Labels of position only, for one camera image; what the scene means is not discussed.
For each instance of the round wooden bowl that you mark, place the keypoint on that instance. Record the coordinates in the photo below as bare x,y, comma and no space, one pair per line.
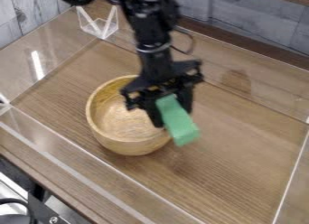
123,131

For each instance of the clear acrylic corner bracket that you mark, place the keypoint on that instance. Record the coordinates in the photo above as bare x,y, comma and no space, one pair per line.
100,28

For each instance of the green rectangular block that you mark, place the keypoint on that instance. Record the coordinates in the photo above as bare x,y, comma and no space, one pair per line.
177,120

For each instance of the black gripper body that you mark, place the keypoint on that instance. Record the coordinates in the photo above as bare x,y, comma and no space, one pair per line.
161,77

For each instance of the black metal table frame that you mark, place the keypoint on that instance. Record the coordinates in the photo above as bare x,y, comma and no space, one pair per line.
27,203

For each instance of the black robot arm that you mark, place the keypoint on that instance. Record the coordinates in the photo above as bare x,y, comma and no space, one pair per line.
153,19

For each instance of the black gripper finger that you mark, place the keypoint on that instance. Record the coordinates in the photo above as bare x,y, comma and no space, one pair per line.
153,112
185,97

